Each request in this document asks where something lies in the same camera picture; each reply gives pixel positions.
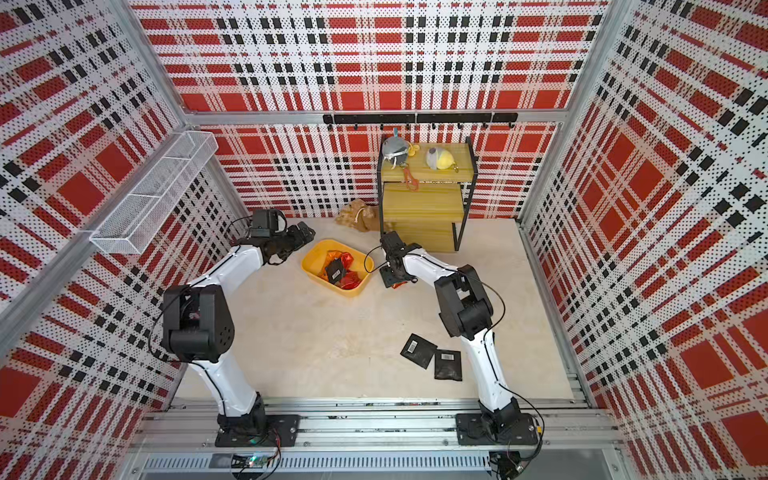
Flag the yellow plastic storage box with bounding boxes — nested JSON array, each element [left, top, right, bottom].
[[301, 239, 374, 297]]

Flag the orange tea bag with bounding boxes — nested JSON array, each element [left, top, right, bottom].
[[320, 257, 346, 285]]

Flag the red tea bag bottom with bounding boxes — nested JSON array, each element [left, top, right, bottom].
[[337, 271, 362, 290]]

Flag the floral black tea bag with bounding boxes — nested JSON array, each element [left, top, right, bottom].
[[325, 257, 347, 286]]

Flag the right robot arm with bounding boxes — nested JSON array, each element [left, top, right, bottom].
[[380, 231, 522, 434]]

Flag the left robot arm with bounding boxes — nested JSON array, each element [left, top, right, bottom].
[[160, 209, 316, 437]]

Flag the brown plush toy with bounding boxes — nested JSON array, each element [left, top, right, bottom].
[[335, 199, 381, 232]]

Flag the yellow white plush toy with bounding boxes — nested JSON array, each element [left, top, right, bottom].
[[425, 146, 459, 172]]

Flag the grey plush toy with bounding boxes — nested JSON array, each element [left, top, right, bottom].
[[381, 136, 411, 169]]

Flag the small circuit board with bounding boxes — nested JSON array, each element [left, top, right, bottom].
[[230, 454, 272, 471]]

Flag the wooden shelf rack black frame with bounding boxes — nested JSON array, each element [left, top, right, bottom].
[[377, 138, 479, 252]]

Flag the black hook rail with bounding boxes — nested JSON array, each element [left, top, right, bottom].
[[322, 112, 519, 126]]

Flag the white wire mesh basket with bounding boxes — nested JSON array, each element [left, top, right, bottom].
[[89, 130, 216, 255]]

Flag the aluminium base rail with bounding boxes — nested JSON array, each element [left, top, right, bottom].
[[118, 398, 631, 479]]

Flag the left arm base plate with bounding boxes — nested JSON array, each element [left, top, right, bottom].
[[214, 415, 301, 448]]

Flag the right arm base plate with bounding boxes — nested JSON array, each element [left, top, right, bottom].
[[455, 413, 539, 446]]

